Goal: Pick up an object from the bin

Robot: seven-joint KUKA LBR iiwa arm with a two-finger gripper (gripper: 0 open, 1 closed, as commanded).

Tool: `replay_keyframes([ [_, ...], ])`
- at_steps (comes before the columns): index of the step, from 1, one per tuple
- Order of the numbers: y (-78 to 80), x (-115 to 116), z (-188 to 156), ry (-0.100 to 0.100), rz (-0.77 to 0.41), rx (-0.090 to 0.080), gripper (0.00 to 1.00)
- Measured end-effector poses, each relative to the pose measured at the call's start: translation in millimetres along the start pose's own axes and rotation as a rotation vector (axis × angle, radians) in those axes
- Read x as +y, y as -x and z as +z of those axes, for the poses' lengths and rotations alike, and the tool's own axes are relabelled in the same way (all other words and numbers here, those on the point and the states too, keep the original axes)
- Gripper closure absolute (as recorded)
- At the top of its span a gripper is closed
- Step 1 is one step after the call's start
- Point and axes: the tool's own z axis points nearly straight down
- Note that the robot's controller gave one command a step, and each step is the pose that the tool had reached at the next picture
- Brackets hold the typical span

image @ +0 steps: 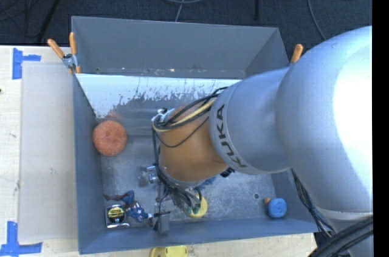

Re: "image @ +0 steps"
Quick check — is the blue and red toy figure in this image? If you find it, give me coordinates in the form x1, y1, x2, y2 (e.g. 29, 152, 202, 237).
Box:
103, 190, 154, 227

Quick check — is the yellow round toy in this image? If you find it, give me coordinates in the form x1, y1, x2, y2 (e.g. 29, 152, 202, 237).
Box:
183, 196, 209, 219

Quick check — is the small shiny metal thing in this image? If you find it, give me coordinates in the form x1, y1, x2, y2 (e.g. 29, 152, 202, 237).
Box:
139, 164, 159, 187

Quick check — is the silver tape measure yellow label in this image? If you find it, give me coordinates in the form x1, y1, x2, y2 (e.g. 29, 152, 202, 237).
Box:
105, 204, 131, 230

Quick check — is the orange round sponge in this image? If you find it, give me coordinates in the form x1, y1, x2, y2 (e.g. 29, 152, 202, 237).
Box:
92, 119, 128, 157

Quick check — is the blue toy with orange tip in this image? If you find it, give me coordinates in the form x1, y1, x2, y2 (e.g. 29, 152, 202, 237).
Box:
263, 197, 288, 219

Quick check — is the grey metal bin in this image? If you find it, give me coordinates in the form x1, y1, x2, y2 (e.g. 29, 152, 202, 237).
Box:
70, 15, 320, 255

